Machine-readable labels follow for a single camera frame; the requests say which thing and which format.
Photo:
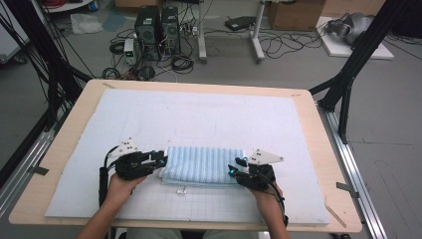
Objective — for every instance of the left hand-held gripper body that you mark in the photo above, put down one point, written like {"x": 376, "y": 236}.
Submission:
{"x": 132, "y": 166}

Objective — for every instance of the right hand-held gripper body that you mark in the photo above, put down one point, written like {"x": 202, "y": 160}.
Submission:
{"x": 258, "y": 177}

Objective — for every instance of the light blue striped towel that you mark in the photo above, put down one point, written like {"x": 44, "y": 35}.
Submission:
{"x": 202, "y": 164}

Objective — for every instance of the person's right hand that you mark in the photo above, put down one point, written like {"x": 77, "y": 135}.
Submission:
{"x": 270, "y": 200}

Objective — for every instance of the person's left hand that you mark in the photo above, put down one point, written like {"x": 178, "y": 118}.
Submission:
{"x": 121, "y": 191}

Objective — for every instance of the white foam board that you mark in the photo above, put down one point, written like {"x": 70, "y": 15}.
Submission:
{"x": 199, "y": 116}

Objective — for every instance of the wooden table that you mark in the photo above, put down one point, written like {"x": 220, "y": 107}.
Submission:
{"x": 325, "y": 132}

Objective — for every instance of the black tape piece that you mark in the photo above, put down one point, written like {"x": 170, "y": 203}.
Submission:
{"x": 346, "y": 189}
{"x": 38, "y": 170}

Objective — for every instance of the white power supply unit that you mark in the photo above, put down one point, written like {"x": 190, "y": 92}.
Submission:
{"x": 130, "y": 49}

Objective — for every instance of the black computer tower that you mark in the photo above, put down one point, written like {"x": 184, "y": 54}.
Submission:
{"x": 170, "y": 30}
{"x": 147, "y": 30}

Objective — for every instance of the white-legged desk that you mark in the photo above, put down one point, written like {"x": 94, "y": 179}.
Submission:
{"x": 201, "y": 33}

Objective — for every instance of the black laptop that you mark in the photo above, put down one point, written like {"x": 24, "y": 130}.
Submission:
{"x": 239, "y": 22}

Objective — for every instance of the teal sheet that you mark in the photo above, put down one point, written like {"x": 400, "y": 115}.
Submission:
{"x": 114, "y": 21}

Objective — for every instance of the white floor board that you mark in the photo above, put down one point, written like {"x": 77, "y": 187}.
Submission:
{"x": 338, "y": 49}

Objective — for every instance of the white plastic bag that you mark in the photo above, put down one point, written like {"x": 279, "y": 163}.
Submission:
{"x": 86, "y": 23}

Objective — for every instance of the large cardboard box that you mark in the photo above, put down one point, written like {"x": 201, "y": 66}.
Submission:
{"x": 132, "y": 3}

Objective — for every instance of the open cardboard box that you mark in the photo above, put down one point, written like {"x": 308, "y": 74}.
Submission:
{"x": 295, "y": 16}

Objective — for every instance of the white round table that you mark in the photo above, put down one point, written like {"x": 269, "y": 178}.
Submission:
{"x": 66, "y": 6}

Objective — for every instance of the grey helmet-like device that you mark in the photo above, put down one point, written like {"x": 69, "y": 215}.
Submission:
{"x": 351, "y": 26}

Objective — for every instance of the aluminium rail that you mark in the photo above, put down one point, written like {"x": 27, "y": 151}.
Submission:
{"x": 26, "y": 159}
{"x": 358, "y": 186}

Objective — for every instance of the black metal frame stand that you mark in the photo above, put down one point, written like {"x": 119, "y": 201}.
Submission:
{"x": 36, "y": 43}
{"x": 365, "y": 43}

